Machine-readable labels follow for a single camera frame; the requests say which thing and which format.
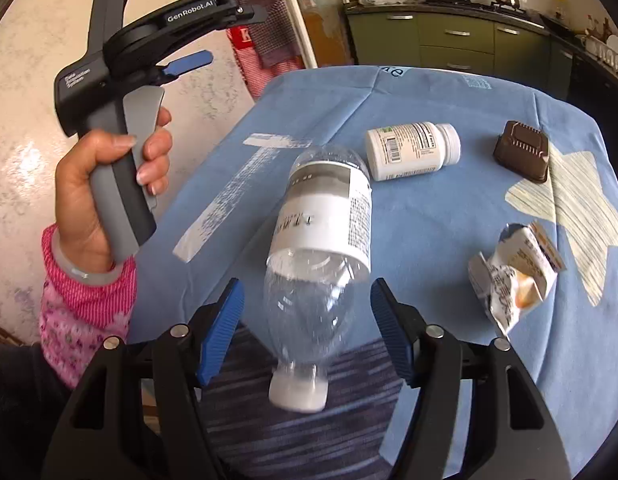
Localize group of condiment bottles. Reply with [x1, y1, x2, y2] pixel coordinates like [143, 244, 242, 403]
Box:
[586, 17, 612, 41]

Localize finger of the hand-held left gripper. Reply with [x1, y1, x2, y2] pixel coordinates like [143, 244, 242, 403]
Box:
[231, 4, 270, 25]
[156, 50, 214, 83]

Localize white pill bottle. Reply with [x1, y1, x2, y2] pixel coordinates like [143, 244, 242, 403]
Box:
[365, 121, 462, 182]

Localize clear plastic bottle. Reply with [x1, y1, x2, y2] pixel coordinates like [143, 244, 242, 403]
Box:
[262, 144, 374, 413]

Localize person's left forearm pink sleeve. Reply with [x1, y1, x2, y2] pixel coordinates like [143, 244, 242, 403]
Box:
[39, 225, 138, 391]

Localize dish rack with plates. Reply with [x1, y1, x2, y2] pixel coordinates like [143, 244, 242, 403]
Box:
[586, 33, 618, 79]

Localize green lower kitchen cabinets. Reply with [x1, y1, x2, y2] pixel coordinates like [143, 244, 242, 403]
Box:
[344, 2, 618, 126]

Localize glass sliding door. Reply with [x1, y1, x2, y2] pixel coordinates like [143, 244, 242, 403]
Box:
[269, 0, 361, 69]

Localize pale jade bangle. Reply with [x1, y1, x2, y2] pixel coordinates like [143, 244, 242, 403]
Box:
[50, 234, 126, 284]

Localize small brown plastic tray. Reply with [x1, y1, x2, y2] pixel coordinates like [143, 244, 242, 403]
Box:
[492, 120, 550, 183]

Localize red checked apron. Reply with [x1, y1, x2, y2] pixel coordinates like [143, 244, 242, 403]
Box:
[216, 0, 306, 102]

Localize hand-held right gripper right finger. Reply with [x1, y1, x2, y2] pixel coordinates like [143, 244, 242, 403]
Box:
[370, 277, 574, 480]

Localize person's dark clothing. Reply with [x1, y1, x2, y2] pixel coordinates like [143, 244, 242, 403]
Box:
[0, 342, 90, 480]

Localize person's left hand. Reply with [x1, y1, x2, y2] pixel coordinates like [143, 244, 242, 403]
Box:
[54, 107, 173, 275]

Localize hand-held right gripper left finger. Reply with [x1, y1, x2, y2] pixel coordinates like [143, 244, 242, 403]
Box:
[42, 277, 247, 480]

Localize crumpled white carton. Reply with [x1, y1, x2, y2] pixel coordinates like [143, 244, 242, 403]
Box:
[468, 221, 567, 338]

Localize purple checked apron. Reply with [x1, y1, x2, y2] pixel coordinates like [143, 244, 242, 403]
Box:
[226, 0, 301, 69]

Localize blue printed tablecloth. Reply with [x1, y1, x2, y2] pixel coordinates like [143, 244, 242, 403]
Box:
[126, 65, 618, 480]

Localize gas stove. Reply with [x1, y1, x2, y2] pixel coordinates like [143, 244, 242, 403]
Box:
[424, 0, 533, 14]

